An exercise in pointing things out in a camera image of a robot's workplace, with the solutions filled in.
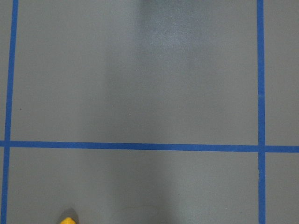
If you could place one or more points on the yellow corn cob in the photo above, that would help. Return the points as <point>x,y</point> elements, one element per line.
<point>68,220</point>

